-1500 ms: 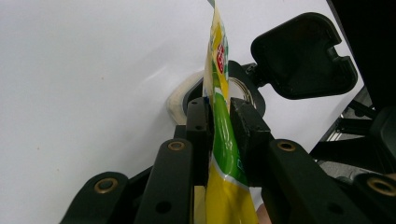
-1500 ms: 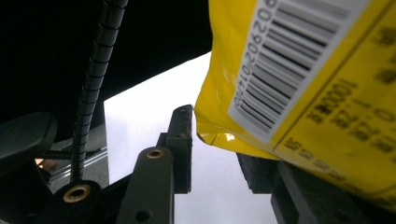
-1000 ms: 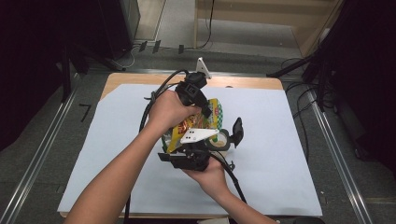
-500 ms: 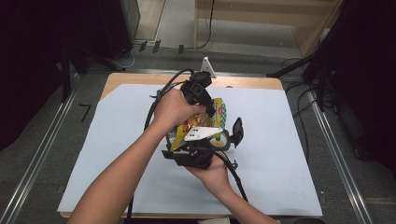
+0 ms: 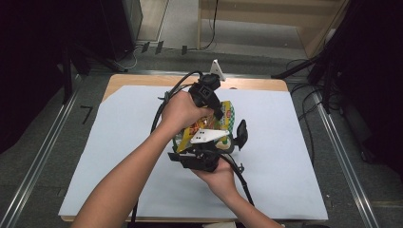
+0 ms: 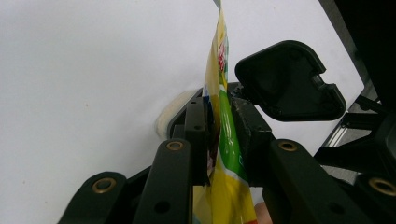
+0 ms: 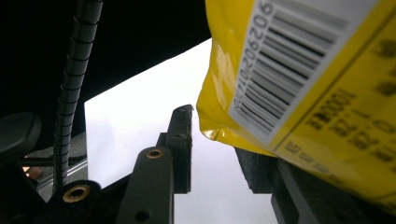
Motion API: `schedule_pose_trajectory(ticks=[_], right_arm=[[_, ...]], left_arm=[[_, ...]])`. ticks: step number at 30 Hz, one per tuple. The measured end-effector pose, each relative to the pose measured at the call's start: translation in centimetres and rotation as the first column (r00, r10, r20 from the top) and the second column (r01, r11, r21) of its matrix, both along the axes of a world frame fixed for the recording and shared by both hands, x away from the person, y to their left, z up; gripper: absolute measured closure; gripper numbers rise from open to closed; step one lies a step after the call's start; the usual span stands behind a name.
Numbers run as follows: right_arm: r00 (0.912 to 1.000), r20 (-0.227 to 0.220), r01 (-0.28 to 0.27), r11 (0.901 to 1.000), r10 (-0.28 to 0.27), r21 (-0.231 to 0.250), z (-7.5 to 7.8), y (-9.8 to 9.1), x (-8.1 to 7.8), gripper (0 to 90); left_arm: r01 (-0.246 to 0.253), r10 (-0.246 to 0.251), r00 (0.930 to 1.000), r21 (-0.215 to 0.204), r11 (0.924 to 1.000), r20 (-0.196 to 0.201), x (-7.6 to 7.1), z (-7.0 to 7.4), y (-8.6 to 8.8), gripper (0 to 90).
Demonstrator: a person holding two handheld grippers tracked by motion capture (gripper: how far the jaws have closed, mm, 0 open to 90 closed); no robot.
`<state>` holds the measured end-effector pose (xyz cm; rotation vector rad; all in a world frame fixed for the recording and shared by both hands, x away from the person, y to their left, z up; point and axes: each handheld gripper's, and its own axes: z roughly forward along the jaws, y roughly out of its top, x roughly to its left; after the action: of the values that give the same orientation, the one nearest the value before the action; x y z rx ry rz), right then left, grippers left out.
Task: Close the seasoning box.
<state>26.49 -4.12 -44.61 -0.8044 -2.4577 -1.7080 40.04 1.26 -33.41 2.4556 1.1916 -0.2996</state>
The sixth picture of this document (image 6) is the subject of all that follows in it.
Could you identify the metal floor rail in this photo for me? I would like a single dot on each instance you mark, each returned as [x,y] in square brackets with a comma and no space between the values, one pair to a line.
[341,133]

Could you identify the yellow spout pouch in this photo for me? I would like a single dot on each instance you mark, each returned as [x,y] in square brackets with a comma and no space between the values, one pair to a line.
[230,202]

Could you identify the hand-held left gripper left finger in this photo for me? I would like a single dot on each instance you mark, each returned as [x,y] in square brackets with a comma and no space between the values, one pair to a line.
[168,186]

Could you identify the white paper sheet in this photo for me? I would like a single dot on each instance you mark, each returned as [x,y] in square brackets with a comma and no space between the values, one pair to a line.
[77,62]

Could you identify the black tripod stand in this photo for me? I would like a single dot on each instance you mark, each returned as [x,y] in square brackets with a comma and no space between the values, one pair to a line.
[358,155]

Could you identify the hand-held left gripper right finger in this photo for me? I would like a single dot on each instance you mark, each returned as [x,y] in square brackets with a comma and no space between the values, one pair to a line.
[295,186]

